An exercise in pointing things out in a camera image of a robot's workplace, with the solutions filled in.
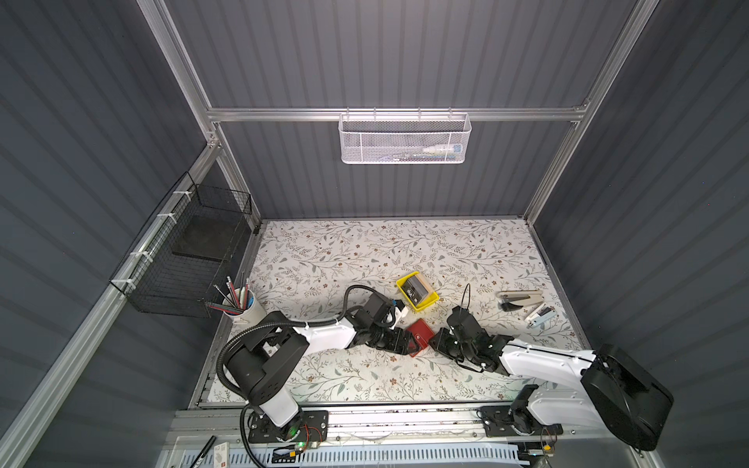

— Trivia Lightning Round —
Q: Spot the yellow plastic card tray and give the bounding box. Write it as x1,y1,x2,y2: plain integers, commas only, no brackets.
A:
396,271,440,312

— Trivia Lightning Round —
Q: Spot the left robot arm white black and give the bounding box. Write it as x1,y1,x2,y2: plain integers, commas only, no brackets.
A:
216,285,422,436

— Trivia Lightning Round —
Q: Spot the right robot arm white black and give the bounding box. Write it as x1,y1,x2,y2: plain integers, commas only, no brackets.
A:
429,306,674,452

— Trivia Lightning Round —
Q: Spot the stack of cards in tray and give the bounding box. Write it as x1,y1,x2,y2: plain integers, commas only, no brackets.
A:
402,273,431,307

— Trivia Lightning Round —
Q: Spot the beige stapler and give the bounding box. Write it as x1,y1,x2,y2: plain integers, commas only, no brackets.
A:
495,290,544,312

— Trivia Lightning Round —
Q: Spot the small white grey device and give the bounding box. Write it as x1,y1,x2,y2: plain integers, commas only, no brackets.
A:
525,303,557,329

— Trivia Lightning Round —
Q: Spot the floral table mat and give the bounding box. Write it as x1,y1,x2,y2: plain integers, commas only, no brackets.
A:
249,220,586,403

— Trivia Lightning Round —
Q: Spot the white pen cup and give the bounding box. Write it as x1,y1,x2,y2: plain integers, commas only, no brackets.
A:
204,276,267,326

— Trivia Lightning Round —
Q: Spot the white tube in basket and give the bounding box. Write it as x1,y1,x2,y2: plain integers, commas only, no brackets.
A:
422,144,464,157

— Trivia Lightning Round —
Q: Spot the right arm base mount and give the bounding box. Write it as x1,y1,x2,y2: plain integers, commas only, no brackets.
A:
476,406,564,439

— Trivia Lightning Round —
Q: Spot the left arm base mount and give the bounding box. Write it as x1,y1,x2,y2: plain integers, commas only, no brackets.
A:
248,409,330,444

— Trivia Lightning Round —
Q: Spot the black corrugated cable conduit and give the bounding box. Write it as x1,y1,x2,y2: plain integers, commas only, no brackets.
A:
215,284,382,468

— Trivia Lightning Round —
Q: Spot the white wire mesh basket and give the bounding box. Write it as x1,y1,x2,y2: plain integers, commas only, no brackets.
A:
337,112,472,165

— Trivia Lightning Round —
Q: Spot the black wire mesh basket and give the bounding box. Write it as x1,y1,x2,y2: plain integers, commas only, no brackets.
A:
110,174,255,318

